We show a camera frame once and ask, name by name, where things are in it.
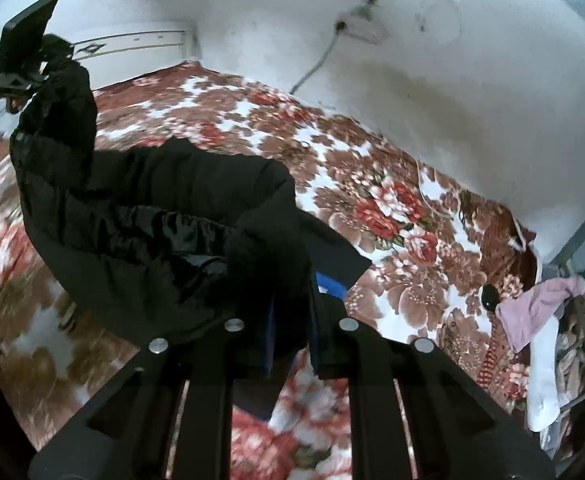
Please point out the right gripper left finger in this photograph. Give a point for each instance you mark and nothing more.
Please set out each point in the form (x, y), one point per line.
(166, 414)

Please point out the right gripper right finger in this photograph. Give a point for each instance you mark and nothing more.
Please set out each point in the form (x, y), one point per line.
(414, 413)

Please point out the blue black hooded jacket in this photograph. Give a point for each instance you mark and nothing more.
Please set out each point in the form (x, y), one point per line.
(172, 241)

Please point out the white headboard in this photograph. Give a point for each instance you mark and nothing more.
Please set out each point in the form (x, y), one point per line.
(115, 58)

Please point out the white sock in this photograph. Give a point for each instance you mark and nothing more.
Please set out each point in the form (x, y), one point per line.
(542, 400)

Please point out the pink cloth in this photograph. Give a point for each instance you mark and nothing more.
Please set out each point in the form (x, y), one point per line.
(523, 317)

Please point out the floral bed blanket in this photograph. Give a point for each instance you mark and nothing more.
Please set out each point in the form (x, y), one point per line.
(441, 258)

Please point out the white power strip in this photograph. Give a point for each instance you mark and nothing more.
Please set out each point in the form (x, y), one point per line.
(363, 29)

